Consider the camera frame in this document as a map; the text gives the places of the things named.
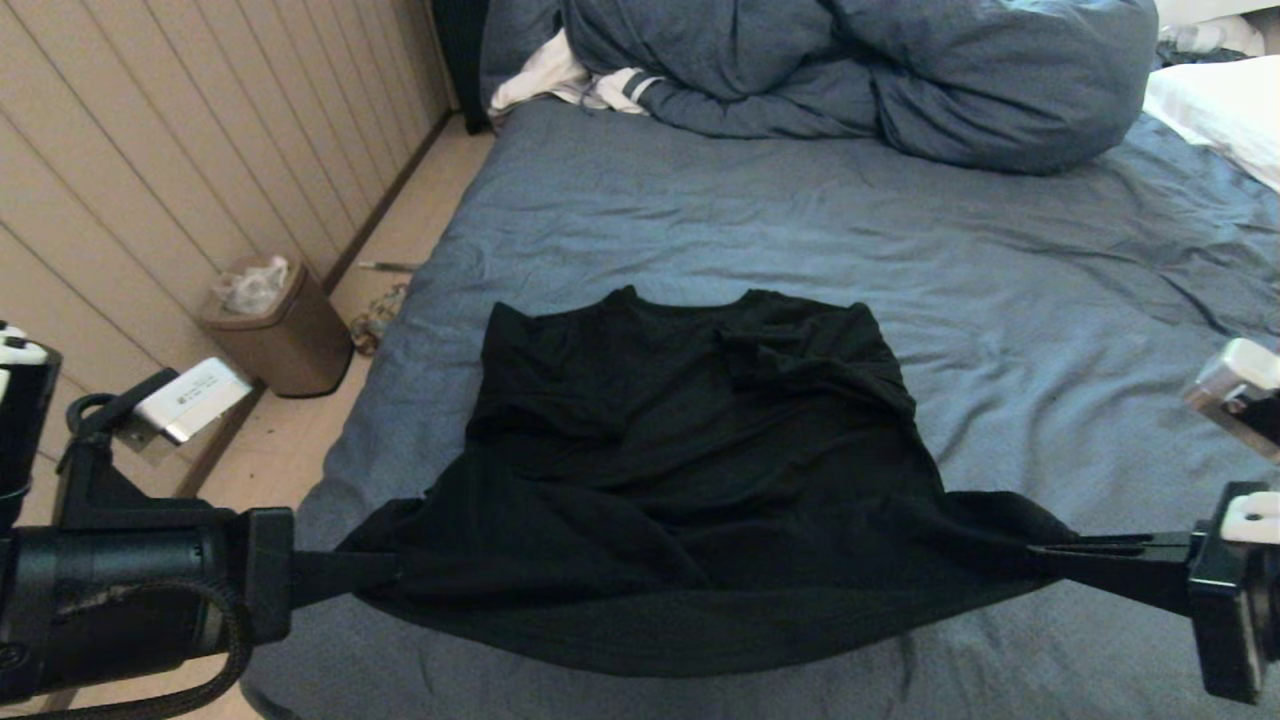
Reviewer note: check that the black moon print T-shirt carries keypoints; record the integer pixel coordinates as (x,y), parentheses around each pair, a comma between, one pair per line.
(680,480)

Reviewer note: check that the clear plastic bin liner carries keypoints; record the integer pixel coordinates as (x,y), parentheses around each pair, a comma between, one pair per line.
(250,285)

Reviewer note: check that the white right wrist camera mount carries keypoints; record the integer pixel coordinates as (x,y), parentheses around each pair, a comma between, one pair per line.
(1240,380)

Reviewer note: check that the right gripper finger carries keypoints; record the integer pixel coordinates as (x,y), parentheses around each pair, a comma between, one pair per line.
(1130,578)
(1095,545)

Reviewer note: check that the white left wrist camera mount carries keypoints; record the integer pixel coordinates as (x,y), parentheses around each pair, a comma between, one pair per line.
(195,400)

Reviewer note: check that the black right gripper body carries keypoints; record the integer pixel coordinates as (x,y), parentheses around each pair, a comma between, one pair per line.
(1235,600)

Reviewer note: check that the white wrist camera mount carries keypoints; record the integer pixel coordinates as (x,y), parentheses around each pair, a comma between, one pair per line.
(1240,380)
(195,400)

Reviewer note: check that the thin grey rod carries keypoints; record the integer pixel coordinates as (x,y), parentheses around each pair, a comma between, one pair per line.
(390,267)

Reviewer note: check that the white crumpled bedding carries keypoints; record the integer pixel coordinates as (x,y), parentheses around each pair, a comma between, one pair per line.
(1215,28)

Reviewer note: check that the patterned item on floor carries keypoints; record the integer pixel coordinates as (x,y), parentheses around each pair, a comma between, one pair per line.
(380,320)

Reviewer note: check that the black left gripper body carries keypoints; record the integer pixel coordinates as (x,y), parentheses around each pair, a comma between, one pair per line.
(130,590)

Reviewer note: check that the brown trash bin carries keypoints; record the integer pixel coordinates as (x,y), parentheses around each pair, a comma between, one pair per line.
(295,350)

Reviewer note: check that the crumpled blue duvet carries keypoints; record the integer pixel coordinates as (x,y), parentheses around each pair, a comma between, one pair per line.
(900,70)

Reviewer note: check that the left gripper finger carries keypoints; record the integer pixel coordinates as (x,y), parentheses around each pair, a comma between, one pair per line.
(345,578)

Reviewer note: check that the white pillow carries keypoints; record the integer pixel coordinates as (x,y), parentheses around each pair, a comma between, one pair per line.
(1225,115)

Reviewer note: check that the white garment with blue stripes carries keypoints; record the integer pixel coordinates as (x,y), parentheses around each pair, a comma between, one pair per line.
(545,80)

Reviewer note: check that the black bedside furniture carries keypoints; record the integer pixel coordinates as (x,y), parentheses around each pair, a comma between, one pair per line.
(462,60)

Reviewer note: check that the blue bed sheet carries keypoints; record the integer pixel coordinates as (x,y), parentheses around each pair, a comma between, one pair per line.
(750,200)

